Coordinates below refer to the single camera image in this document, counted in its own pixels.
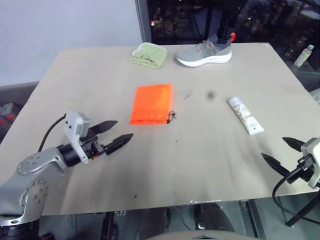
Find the grey sneaker white sole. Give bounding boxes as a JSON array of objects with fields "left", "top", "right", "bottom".
[{"left": 175, "top": 32, "right": 237, "bottom": 68}]

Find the grey window frame post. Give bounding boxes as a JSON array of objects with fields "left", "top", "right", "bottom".
[{"left": 136, "top": 0, "right": 154, "bottom": 43}]

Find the white cream tube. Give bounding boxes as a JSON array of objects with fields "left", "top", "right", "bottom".
[{"left": 226, "top": 96, "right": 265, "bottom": 136}]

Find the clear plastic drink bottle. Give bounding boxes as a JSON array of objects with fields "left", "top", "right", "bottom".
[{"left": 293, "top": 44, "right": 315, "bottom": 68}]

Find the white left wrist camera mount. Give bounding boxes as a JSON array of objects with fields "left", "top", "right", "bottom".
[{"left": 63, "top": 111, "right": 91, "bottom": 165}]

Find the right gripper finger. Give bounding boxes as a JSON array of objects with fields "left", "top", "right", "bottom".
[
  {"left": 260, "top": 152, "right": 292, "bottom": 179},
  {"left": 282, "top": 136, "right": 305, "bottom": 152}
]

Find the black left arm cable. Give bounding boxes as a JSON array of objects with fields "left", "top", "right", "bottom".
[{"left": 37, "top": 113, "right": 67, "bottom": 153}]

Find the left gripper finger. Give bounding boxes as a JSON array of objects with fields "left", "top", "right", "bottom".
[
  {"left": 103, "top": 132, "right": 134, "bottom": 156},
  {"left": 88, "top": 120, "right": 119, "bottom": 135}
]

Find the orange drawstring pouch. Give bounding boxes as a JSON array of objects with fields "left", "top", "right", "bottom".
[{"left": 128, "top": 83, "right": 177, "bottom": 126}]

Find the folded green towel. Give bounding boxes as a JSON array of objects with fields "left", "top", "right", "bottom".
[{"left": 128, "top": 42, "right": 168, "bottom": 69}]

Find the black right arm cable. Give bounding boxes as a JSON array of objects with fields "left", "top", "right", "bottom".
[{"left": 272, "top": 166, "right": 311, "bottom": 219}]

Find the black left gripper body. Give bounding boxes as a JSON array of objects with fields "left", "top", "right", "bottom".
[{"left": 79, "top": 131, "right": 106, "bottom": 161}]

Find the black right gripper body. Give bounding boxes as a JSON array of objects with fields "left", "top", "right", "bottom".
[{"left": 287, "top": 154, "right": 315, "bottom": 185}]

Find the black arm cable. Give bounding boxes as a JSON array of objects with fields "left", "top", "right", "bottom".
[
  {"left": 37, "top": 113, "right": 67, "bottom": 153},
  {"left": 272, "top": 166, "right": 311, "bottom": 219}
]

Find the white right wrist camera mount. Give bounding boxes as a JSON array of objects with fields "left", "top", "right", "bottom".
[{"left": 299, "top": 137, "right": 320, "bottom": 189}]

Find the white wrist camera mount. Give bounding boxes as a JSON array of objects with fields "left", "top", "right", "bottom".
[
  {"left": 63, "top": 111, "right": 91, "bottom": 165},
  {"left": 299, "top": 137, "right": 320, "bottom": 189}
]

